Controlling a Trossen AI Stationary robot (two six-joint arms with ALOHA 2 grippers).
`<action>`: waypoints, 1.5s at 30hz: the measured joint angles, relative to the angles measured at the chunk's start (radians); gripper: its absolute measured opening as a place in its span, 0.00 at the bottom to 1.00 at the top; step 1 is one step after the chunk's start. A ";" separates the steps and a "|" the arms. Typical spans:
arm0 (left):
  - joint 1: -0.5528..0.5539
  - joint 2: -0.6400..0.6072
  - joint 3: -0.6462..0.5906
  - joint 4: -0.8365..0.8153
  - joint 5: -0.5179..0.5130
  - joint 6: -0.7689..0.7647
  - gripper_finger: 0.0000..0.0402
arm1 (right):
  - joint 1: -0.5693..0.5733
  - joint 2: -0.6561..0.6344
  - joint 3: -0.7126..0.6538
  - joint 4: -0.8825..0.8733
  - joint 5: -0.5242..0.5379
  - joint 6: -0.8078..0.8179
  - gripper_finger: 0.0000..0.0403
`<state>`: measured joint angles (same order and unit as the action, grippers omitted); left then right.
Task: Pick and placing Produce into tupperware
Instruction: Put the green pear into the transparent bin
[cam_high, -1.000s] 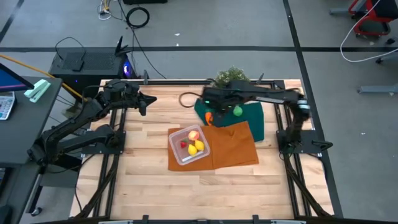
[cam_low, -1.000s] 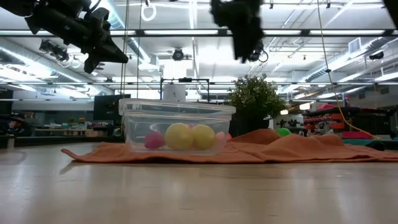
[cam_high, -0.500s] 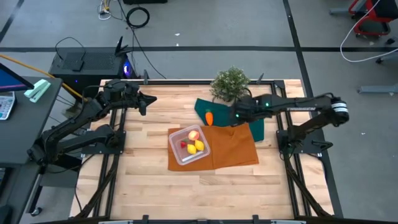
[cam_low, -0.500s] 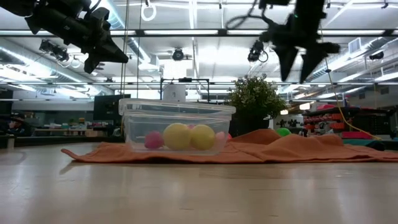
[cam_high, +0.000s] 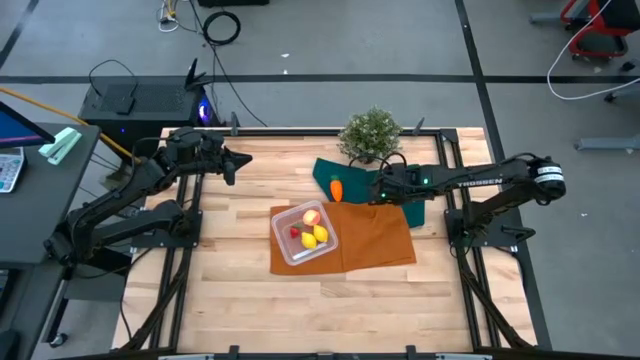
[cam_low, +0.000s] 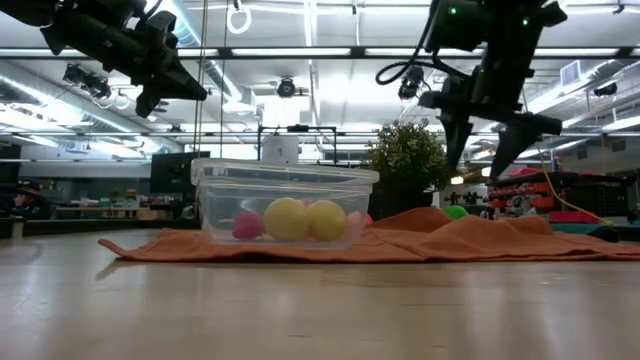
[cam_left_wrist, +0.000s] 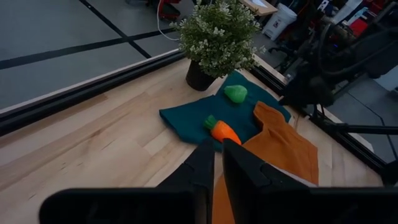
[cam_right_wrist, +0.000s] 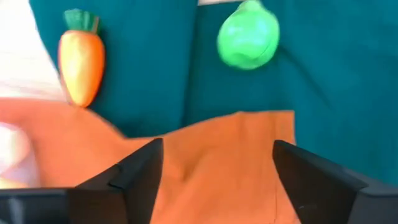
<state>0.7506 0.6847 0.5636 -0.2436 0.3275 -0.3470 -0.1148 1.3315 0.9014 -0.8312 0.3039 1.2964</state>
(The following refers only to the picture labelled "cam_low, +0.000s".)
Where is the yellow hanging cable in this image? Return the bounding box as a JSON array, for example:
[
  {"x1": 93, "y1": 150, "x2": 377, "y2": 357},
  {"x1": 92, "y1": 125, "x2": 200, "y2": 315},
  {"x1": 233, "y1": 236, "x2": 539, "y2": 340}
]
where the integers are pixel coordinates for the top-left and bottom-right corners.
[{"x1": 534, "y1": 147, "x2": 615, "y2": 226}]

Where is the yellow round toy fruit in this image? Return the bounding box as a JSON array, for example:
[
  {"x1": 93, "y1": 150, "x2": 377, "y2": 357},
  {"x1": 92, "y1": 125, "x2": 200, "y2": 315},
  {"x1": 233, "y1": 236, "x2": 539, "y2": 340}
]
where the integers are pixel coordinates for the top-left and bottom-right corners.
[{"x1": 263, "y1": 197, "x2": 310, "y2": 243}]

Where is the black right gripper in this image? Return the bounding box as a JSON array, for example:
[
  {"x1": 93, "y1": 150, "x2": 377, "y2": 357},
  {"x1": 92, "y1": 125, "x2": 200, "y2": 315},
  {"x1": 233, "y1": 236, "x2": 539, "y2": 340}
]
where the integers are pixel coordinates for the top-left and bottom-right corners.
[{"x1": 419, "y1": 49, "x2": 564, "y2": 180}]

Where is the black background monitor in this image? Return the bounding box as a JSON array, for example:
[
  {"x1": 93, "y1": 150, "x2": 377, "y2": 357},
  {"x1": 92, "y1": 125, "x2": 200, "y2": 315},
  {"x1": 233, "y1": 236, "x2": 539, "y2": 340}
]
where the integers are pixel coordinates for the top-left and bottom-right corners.
[{"x1": 149, "y1": 150, "x2": 212, "y2": 196}]

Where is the person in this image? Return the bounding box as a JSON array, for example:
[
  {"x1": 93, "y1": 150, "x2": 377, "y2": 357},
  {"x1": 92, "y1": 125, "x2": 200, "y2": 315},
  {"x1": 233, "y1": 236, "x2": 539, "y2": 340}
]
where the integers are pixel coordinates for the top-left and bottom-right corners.
[{"x1": 9, "y1": 179, "x2": 51, "y2": 221}]

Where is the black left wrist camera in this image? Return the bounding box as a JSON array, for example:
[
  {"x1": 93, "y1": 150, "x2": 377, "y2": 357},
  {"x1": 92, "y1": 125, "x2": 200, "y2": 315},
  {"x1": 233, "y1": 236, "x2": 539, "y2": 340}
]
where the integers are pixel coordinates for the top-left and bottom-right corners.
[{"x1": 144, "y1": 9, "x2": 179, "y2": 51}]

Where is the white hanging ring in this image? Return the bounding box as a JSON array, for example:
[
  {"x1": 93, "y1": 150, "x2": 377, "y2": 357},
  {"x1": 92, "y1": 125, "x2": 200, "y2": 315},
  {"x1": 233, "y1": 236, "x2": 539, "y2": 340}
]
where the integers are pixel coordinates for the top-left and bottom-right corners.
[{"x1": 226, "y1": 3, "x2": 253, "y2": 35}]

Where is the peach toy fruit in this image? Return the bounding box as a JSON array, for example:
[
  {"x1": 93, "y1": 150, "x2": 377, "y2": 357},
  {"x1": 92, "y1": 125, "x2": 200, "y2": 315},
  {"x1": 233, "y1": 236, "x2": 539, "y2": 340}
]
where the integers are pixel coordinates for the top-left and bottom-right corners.
[{"x1": 345, "y1": 210, "x2": 365, "y2": 234}]

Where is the cluttered background workbench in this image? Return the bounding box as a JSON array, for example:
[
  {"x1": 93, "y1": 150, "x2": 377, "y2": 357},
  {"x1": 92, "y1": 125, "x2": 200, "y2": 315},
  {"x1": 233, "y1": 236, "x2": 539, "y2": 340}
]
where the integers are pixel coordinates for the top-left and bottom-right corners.
[{"x1": 49, "y1": 189, "x2": 196, "y2": 221}]

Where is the white air vent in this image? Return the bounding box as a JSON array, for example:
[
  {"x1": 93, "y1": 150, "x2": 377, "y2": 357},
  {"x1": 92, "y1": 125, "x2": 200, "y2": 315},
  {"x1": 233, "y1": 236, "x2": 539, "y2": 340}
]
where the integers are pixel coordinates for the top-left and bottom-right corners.
[{"x1": 559, "y1": 59, "x2": 584, "y2": 87}]

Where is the clear plastic tupperware container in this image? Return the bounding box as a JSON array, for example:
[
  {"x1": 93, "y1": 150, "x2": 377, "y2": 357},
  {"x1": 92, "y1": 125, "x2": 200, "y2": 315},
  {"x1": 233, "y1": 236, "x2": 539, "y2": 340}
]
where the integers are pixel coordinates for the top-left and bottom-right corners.
[{"x1": 189, "y1": 157, "x2": 381, "y2": 251}]

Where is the yellow lemon toy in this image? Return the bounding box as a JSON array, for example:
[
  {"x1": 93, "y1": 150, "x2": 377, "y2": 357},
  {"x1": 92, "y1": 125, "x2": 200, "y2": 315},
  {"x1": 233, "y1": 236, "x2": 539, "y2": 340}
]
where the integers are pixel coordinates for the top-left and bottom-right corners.
[{"x1": 307, "y1": 199, "x2": 348, "y2": 243}]

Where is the round black ceiling camera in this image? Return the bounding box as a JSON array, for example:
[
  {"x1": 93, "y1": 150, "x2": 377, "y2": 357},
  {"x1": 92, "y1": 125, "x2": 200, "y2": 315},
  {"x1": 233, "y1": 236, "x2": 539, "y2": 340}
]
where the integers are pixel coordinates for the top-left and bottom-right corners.
[{"x1": 276, "y1": 77, "x2": 297, "y2": 99}]

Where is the teal cloth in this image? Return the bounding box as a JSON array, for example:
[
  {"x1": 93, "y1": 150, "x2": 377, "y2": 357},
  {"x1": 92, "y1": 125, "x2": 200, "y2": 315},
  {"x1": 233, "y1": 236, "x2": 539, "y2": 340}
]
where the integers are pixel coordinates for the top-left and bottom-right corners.
[{"x1": 549, "y1": 222, "x2": 621, "y2": 244}]

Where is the red strawberry toy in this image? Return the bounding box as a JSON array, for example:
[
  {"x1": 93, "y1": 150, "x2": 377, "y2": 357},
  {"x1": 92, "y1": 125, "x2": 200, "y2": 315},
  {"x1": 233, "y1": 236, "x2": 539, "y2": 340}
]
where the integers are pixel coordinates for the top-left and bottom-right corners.
[{"x1": 231, "y1": 209, "x2": 265, "y2": 241}]

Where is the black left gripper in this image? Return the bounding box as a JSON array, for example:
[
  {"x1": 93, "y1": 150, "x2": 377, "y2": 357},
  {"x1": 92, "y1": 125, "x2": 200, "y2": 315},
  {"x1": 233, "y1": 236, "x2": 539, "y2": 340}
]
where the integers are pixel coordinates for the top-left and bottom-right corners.
[{"x1": 42, "y1": 14, "x2": 208, "y2": 120}]

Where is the shelf with red bins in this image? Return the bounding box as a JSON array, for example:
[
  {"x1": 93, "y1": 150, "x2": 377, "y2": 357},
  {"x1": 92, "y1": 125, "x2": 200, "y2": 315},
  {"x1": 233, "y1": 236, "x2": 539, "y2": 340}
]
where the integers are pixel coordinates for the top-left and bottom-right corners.
[{"x1": 487, "y1": 167, "x2": 640, "y2": 226}]

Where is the white printed box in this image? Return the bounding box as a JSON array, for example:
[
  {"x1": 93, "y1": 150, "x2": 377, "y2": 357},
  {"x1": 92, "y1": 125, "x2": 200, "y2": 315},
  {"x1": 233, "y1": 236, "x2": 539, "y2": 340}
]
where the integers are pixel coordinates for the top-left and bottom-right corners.
[{"x1": 439, "y1": 183, "x2": 490, "y2": 209}]

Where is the orange cloth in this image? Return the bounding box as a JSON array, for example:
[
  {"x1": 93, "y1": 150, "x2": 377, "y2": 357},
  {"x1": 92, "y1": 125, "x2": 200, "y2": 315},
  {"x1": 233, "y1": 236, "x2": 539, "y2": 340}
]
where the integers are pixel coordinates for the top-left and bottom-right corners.
[{"x1": 97, "y1": 206, "x2": 640, "y2": 264}]

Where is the artificial green potted plant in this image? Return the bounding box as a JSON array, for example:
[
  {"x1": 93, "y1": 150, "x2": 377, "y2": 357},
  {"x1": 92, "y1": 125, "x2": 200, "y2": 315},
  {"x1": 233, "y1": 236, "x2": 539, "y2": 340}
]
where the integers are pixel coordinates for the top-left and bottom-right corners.
[{"x1": 364, "y1": 119, "x2": 454, "y2": 219}]

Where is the black metal stand frame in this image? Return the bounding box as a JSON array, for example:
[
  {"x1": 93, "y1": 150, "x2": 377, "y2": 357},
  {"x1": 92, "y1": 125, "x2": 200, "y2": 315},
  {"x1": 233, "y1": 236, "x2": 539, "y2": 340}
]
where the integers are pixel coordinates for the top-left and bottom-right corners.
[{"x1": 256, "y1": 123, "x2": 339, "y2": 166}]

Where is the black aluminium table frame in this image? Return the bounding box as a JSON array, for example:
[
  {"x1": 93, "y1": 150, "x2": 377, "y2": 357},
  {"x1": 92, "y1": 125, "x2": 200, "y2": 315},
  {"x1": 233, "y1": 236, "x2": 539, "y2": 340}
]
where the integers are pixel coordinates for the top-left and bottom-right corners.
[{"x1": 0, "y1": 217, "x2": 201, "y2": 239}]

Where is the green round toy fruit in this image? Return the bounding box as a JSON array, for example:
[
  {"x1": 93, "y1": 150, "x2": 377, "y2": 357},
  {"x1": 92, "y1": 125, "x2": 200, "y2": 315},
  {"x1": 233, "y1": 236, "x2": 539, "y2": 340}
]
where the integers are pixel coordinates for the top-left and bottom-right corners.
[{"x1": 442, "y1": 204, "x2": 470, "y2": 221}]

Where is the black overhead camera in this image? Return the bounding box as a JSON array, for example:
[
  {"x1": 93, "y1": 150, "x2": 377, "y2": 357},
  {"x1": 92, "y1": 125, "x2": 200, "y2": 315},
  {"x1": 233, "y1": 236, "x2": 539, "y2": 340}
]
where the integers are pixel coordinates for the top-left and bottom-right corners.
[{"x1": 397, "y1": 64, "x2": 426, "y2": 101}]

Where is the black ceiling device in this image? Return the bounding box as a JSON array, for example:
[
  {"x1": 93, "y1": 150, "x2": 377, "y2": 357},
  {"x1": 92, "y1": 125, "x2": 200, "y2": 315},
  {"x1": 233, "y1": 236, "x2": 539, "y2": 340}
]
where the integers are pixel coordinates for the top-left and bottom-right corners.
[{"x1": 62, "y1": 63, "x2": 112, "y2": 100}]

